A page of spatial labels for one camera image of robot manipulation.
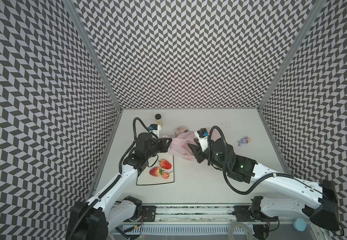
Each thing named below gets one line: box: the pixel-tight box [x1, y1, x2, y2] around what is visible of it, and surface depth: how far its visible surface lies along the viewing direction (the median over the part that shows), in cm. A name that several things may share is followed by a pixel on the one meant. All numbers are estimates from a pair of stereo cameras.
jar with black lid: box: [155, 113, 162, 125], surface depth 104 cm
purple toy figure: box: [237, 136, 252, 147], surface depth 98 cm
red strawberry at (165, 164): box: [159, 159, 172, 170], surface depth 87 cm
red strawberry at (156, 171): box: [149, 167, 165, 177], surface depth 84 cm
